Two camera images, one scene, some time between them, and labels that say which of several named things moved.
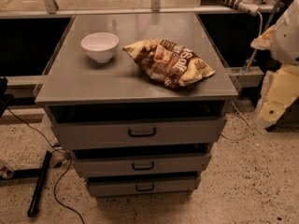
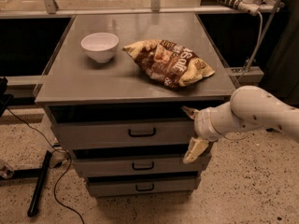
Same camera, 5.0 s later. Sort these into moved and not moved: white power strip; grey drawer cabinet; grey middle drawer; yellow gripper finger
Moved: yellow gripper finger
Not moved: grey middle drawer; white power strip; grey drawer cabinet
